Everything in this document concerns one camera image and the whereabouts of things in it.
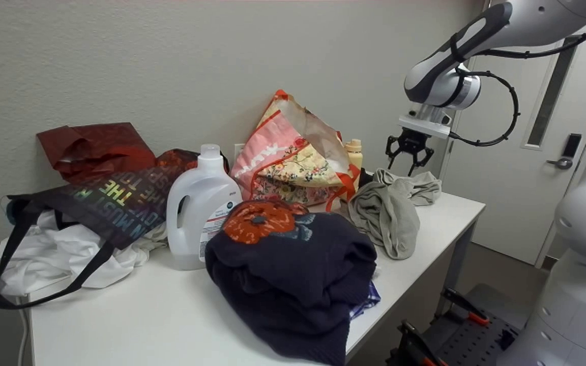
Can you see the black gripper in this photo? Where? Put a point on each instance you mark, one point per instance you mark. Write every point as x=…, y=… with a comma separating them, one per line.
x=412, y=141

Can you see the gray cloth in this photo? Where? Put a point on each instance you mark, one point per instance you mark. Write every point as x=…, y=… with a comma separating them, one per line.
x=388, y=216

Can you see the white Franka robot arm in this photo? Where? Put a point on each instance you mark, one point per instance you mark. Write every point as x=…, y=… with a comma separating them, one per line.
x=579, y=270

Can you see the navy blue clothing pile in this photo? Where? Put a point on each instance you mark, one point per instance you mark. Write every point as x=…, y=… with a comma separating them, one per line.
x=293, y=285

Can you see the white door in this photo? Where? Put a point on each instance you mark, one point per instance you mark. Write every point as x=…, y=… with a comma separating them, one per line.
x=503, y=196

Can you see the blue patterned cloth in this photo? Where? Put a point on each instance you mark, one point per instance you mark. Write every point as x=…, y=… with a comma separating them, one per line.
x=368, y=302

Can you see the orange patterned cloth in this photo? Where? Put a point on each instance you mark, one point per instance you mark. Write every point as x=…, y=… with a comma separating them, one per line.
x=260, y=220

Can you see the black tool cart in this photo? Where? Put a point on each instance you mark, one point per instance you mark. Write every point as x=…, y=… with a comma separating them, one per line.
x=462, y=331

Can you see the white detergent jug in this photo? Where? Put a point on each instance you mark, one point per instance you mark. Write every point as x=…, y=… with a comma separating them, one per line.
x=199, y=209

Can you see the black tote bag rainbow lettering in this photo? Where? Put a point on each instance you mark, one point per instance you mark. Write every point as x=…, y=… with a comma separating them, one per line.
x=117, y=203

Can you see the dark red paper bag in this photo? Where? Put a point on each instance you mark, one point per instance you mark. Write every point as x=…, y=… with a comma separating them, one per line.
x=96, y=148

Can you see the white table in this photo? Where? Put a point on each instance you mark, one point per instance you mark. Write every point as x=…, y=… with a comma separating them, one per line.
x=138, y=325

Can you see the white crumpled cloth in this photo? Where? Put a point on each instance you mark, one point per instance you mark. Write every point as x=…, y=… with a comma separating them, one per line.
x=49, y=257

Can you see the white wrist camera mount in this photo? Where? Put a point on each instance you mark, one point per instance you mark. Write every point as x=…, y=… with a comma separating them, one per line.
x=429, y=121

